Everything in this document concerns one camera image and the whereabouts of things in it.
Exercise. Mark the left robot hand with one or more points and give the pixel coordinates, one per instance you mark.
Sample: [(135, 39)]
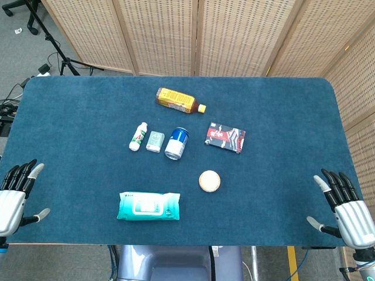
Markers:
[(11, 203)]

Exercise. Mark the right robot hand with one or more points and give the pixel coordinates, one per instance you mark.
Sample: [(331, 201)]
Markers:
[(351, 216)]

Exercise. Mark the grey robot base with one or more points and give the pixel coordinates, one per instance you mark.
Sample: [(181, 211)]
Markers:
[(180, 263)]

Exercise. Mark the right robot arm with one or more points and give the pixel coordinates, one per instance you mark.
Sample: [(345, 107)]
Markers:
[(364, 263)]

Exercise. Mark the yellow floor tape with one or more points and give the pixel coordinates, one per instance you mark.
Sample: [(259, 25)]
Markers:
[(292, 263)]

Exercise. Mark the teal wet wipes pack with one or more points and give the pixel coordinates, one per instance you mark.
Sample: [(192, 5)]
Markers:
[(148, 206)]

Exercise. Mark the small white milk bottle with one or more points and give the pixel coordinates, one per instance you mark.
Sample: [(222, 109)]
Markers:
[(138, 136)]

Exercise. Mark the round cream lidded tin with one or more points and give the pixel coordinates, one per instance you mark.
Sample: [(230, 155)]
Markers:
[(209, 181)]

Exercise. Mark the dark patterned flat box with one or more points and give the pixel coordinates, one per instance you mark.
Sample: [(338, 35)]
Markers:
[(225, 137)]

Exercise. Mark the small pale green box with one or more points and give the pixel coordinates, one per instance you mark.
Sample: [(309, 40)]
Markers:
[(155, 141)]

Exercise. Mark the black tripod stand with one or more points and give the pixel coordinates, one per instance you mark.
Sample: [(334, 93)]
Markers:
[(52, 41)]

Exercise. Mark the blue table mat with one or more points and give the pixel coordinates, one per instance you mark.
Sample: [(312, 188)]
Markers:
[(181, 164)]

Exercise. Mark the blue and white can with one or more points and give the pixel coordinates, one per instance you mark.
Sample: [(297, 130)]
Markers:
[(176, 143)]

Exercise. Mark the black office chair base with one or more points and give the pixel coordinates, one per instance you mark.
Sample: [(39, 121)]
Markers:
[(20, 14)]

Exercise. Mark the amber tea bottle yellow cap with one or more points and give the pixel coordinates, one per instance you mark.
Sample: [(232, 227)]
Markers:
[(179, 100)]

